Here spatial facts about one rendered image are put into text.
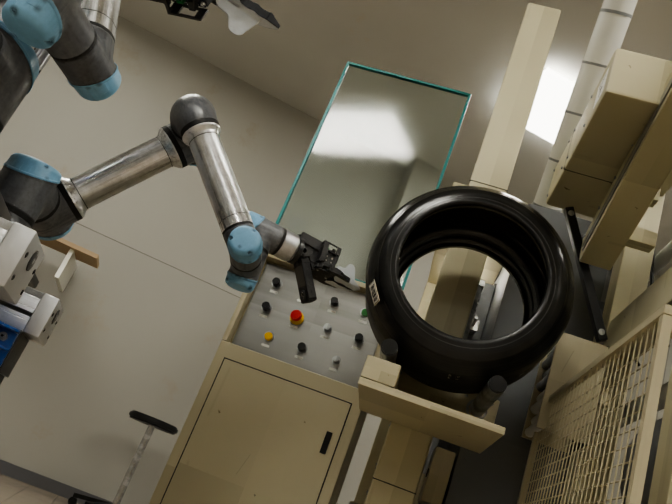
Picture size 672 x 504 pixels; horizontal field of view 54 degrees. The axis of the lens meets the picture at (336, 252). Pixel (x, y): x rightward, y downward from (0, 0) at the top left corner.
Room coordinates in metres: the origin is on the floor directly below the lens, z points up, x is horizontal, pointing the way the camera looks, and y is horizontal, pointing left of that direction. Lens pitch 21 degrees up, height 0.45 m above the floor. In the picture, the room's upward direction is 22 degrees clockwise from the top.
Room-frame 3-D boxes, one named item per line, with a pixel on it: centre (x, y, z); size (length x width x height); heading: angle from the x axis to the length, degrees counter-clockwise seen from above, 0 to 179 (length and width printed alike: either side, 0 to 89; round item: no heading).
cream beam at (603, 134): (1.58, -0.65, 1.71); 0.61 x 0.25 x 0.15; 169
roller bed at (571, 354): (1.91, -0.80, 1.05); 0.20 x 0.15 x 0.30; 169
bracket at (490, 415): (1.94, -0.42, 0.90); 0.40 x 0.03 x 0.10; 79
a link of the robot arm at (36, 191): (1.44, 0.71, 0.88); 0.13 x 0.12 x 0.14; 178
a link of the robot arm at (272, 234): (1.55, 0.19, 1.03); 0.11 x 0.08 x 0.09; 112
